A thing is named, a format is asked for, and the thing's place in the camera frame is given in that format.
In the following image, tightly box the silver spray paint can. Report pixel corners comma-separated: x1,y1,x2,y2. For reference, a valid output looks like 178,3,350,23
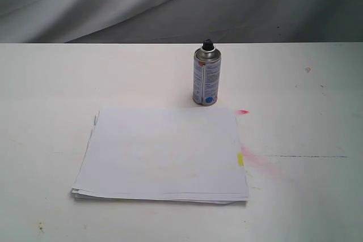
193,39,221,106

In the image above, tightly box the white paper stack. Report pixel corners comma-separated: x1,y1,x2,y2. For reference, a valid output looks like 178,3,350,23
72,107,249,203

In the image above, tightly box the grey backdrop cloth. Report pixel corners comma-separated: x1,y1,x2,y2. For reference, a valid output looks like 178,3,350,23
1,0,362,43

